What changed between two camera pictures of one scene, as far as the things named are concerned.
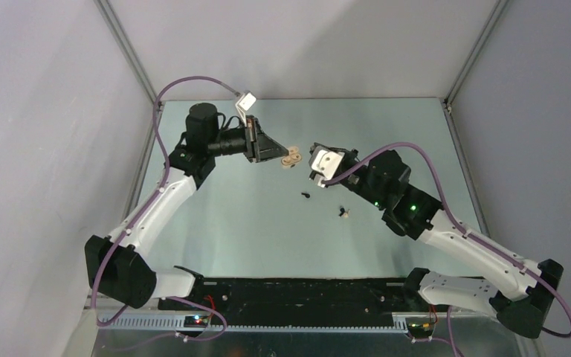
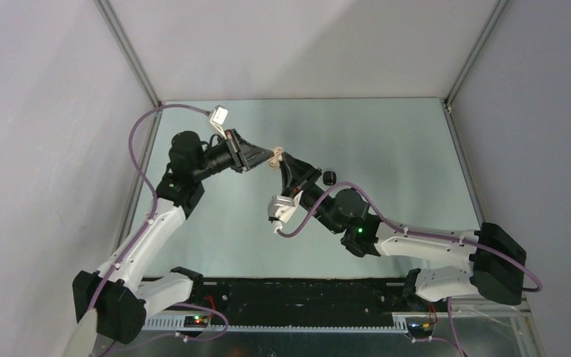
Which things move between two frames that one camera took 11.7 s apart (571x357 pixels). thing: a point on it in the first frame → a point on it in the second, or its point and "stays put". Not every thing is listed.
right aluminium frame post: [449, 97] stays put
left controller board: [195, 321] stays put
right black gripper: [352, 155] → [297, 175]
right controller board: [421, 326] stays put
